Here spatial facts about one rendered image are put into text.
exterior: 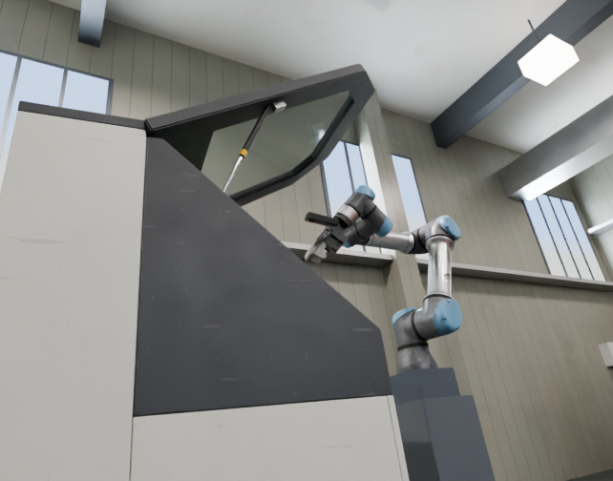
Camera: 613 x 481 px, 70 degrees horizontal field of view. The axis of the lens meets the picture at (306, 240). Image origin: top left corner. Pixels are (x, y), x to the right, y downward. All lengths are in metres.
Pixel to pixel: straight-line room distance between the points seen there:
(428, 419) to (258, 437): 0.73
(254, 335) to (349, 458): 0.33
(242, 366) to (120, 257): 0.35
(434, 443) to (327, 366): 0.61
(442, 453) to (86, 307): 1.13
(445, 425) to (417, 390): 0.13
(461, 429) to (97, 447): 1.14
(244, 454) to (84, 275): 0.49
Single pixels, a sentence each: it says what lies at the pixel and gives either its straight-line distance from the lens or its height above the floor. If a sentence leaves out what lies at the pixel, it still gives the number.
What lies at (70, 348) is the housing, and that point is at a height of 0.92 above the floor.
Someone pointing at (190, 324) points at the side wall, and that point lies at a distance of 0.99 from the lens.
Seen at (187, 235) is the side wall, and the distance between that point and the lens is 1.07.
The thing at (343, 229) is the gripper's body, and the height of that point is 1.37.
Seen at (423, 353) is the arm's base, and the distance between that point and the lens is 1.70.
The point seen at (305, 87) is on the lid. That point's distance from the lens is 1.46.
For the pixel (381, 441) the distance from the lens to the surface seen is 1.10.
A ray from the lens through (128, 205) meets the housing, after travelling 1.09.
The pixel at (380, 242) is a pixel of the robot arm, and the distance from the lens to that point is 1.78.
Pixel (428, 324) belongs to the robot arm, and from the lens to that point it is 1.65.
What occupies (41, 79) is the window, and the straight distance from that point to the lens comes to 4.98.
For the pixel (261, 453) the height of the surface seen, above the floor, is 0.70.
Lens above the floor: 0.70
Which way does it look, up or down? 25 degrees up
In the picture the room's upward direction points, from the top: 7 degrees counter-clockwise
